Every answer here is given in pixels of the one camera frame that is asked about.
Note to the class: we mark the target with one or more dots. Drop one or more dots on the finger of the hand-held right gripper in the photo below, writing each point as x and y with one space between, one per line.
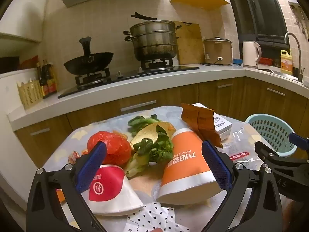
265 153
298 139

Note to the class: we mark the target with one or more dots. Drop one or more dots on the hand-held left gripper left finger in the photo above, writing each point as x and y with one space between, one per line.
93 164

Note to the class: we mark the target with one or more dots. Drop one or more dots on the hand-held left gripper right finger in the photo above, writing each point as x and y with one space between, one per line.
216 165

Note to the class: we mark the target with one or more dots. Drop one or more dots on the teal plastic basket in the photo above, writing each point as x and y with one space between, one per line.
270 128

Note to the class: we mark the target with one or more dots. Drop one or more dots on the orange paper cup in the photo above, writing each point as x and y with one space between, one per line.
185 164

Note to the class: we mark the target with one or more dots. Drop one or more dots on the brown snack packet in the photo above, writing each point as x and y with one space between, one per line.
193 120

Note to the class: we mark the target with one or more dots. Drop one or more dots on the leafy greens with pale stalk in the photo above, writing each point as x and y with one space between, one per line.
154 149

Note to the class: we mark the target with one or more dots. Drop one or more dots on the clear plastic bag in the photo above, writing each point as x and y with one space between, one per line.
241 147

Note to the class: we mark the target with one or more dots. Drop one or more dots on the red plastic bag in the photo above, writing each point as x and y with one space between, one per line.
113 147

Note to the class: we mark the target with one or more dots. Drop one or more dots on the white and red paper cup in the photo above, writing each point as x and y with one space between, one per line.
115 193

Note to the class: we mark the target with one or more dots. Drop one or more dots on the white cardboard box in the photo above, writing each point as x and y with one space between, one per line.
223 125

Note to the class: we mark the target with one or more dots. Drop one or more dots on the small dark leafy greens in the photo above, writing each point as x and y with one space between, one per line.
137 122

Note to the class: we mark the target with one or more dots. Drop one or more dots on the flat bread slice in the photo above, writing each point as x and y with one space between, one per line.
149 131

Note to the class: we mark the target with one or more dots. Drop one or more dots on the yellow detergent bottle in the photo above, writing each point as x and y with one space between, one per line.
286 64

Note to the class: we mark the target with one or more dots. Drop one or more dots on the white dotted paper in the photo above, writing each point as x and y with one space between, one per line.
149 218

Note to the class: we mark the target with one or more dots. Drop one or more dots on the wooden kitchen base cabinet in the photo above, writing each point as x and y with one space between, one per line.
169 94

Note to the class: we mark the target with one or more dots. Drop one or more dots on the steel sink faucet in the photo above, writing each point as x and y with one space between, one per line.
299 53

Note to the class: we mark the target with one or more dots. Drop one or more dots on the black gas stove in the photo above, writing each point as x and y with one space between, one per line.
125 79

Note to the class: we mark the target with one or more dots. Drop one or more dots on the dark sauce bottle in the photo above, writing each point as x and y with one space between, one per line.
45 84
53 82

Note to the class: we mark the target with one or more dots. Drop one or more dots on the yellow plastic basket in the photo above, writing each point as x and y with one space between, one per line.
30 95

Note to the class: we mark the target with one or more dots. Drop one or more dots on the white electric kettle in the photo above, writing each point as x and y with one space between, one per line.
249 54

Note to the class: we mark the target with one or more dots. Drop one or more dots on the black wok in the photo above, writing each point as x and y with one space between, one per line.
89 64

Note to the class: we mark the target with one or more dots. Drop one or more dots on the beige rice cooker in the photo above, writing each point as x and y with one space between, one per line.
217 52

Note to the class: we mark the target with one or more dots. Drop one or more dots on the wooden cutting board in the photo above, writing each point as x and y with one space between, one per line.
190 46

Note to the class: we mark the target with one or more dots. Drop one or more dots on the dark window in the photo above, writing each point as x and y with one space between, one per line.
253 12

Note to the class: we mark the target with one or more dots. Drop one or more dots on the steel steamer pot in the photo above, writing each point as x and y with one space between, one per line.
154 41

